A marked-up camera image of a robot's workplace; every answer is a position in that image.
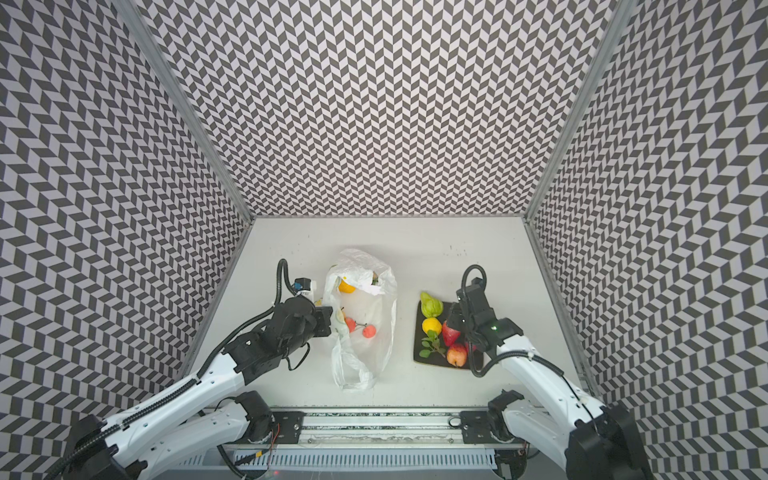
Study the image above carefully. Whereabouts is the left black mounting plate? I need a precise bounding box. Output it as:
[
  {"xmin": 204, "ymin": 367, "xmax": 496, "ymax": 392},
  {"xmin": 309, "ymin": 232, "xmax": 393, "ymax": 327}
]
[{"xmin": 264, "ymin": 410, "xmax": 306, "ymax": 445}]

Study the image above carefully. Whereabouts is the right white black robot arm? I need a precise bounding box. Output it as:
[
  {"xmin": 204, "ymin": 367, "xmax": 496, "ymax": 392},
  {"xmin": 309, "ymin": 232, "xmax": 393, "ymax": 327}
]
[{"xmin": 449, "ymin": 278, "xmax": 654, "ymax": 479}]

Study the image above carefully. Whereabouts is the white vent grille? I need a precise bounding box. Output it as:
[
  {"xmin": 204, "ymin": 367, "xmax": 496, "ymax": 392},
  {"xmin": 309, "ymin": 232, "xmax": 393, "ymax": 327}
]
[{"xmin": 173, "ymin": 449, "xmax": 499, "ymax": 471}]

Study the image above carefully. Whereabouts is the black mounting plate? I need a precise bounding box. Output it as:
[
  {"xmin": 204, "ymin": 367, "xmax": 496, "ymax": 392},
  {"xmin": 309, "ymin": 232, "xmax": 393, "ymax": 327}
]
[
  {"xmin": 459, "ymin": 410, "xmax": 498, "ymax": 445},
  {"xmin": 264, "ymin": 410, "xmax": 306, "ymax": 445}
]

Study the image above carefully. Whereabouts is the red cherries pair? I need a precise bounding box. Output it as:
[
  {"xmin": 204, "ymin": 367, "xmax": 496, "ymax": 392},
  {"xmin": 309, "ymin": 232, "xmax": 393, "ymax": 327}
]
[{"xmin": 344, "ymin": 317, "xmax": 377, "ymax": 339}]

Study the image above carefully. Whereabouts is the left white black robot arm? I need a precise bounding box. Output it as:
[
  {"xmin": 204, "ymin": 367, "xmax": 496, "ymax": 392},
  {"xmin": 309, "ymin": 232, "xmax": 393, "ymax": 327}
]
[{"xmin": 46, "ymin": 295, "xmax": 333, "ymax": 479}]

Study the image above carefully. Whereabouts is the yellow lemon with leaves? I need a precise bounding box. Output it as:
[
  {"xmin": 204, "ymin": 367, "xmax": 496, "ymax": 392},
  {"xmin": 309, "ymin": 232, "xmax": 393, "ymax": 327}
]
[{"xmin": 418, "ymin": 317, "xmax": 447, "ymax": 359}]

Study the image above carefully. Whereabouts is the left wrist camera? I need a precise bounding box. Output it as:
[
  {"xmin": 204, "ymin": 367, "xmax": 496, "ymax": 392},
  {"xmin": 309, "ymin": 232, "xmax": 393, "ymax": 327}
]
[{"xmin": 293, "ymin": 277, "xmax": 316, "ymax": 302}]

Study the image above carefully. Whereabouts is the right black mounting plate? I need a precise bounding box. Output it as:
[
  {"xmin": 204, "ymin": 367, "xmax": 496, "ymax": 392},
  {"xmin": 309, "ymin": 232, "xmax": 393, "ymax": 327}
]
[{"xmin": 459, "ymin": 410, "xmax": 498, "ymax": 445}]

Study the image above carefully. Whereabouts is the white plastic bag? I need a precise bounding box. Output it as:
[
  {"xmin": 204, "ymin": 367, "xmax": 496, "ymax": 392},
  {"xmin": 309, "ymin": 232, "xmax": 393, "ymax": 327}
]
[{"xmin": 322, "ymin": 248, "xmax": 398, "ymax": 391}]

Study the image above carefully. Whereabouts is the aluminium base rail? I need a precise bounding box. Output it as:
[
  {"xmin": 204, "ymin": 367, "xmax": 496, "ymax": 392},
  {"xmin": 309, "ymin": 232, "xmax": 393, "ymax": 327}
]
[{"xmin": 226, "ymin": 407, "xmax": 533, "ymax": 450}]

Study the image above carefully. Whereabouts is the red strawberry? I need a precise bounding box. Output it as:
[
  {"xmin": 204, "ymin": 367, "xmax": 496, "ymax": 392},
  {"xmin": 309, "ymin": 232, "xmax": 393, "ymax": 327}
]
[{"xmin": 441, "ymin": 322, "xmax": 461, "ymax": 348}]

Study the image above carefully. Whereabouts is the green pear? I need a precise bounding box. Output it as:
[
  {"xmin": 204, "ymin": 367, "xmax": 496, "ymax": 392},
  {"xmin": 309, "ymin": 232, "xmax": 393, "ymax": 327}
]
[{"xmin": 420, "ymin": 291, "xmax": 444, "ymax": 319}]

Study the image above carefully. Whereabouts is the black square tray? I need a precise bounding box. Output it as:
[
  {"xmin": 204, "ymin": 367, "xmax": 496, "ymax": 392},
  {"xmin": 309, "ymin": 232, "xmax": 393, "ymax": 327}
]
[{"xmin": 412, "ymin": 301, "xmax": 486, "ymax": 370}]

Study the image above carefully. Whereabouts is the orange peach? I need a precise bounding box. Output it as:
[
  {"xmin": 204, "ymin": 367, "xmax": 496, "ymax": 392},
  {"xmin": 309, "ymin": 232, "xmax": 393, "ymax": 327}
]
[{"xmin": 445, "ymin": 343, "xmax": 469, "ymax": 368}]

